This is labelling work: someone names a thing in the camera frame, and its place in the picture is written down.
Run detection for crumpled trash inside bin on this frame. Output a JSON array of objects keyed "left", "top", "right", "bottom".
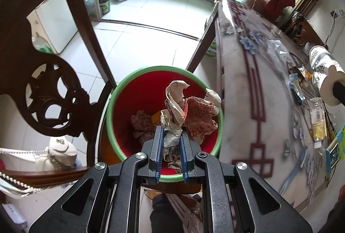
[{"left": 131, "top": 110, "right": 155, "bottom": 145}]

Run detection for white handbag with pearl chain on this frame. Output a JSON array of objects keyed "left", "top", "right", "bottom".
[{"left": 1, "top": 137, "right": 82, "bottom": 197}]

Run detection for clear plastic bag blue contents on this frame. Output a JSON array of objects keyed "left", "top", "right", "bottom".
[{"left": 267, "top": 40, "right": 293, "bottom": 64}]

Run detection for clear plastic bottle yellow liquid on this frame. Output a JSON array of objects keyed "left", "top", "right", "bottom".
[{"left": 310, "top": 98, "right": 327, "bottom": 149}]

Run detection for red white paper wrapper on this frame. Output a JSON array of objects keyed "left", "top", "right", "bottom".
[{"left": 160, "top": 80, "right": 222, "bottom": 174}]

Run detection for floral printed tablecloth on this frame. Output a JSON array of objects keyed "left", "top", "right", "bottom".
[{"left": 215, "top": 0, "right": 336, "bottom": 212}]

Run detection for dark carved wooden chair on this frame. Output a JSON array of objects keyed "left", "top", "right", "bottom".
[{"left": 0, "top": 0, "right": 118, "bottom": 188}]

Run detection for white refrigerator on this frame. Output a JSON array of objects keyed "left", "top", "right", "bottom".
[{"left": 27, "top": 0, "right": 77, "bottom": 54}]

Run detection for blue colourful book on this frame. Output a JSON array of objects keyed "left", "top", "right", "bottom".
[{"left": 326, "top": 127, "right": 345, "bottom": 174}]

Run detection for dark wooden side chair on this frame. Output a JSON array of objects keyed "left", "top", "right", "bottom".
[{"left": 285, "top": 16, "right": 329, "bottom": 50}]

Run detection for white paper towel roll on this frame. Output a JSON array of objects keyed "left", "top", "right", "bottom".
[{"left": 309, "top": 46, "right": 344, "bottom": 106}]

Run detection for small black green bin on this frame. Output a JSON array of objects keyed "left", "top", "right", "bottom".
[{"left": 98, "top": 0, "right": 110, "bottom": 15}]

